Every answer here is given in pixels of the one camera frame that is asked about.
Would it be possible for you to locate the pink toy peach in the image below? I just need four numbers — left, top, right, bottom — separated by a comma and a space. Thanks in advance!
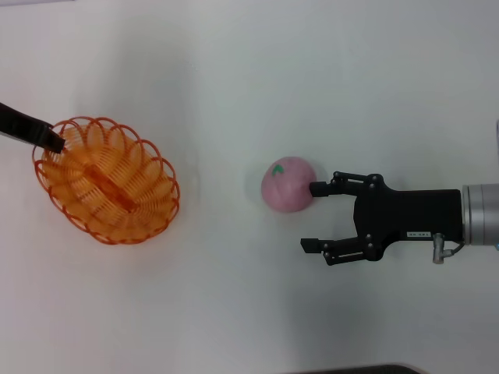
260, 155, 317, 213

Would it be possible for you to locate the dark robot torso cover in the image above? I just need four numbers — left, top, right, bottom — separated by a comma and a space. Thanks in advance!
296, 364, 426, 374

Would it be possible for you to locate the silver plug with thin cable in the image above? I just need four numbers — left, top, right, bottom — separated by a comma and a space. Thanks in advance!
430, 232, 467, 265

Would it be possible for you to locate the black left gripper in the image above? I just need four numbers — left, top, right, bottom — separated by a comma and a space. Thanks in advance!
0, 101, 66, 155

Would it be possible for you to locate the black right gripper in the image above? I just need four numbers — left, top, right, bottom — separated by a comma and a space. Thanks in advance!
299, 170, 464, 267

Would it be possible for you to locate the orange woven plastic basket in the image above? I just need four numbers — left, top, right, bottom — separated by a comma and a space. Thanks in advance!
32, 115, 181, 245

